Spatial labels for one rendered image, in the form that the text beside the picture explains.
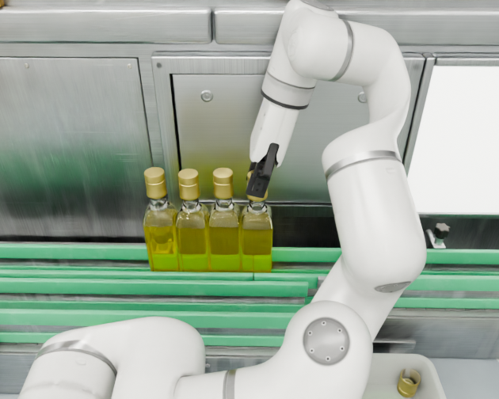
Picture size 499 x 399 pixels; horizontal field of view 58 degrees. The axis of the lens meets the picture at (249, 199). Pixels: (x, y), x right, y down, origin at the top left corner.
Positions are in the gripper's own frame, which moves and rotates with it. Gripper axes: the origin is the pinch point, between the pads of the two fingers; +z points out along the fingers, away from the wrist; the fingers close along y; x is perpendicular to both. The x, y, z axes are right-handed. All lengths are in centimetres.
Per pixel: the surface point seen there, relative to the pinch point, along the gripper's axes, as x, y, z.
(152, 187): -16.8, 1.2, 5.6
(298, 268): 14.5, -3.9, 21.0
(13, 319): -34.7, 13.4, 30.5
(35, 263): -38, -4, 35
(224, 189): -5.0, 1.1, 2.8
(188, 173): -11.5, 0.1, 2.1
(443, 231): 38.6, -4.7, 4.5
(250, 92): -4.0, -12.9, -9.5
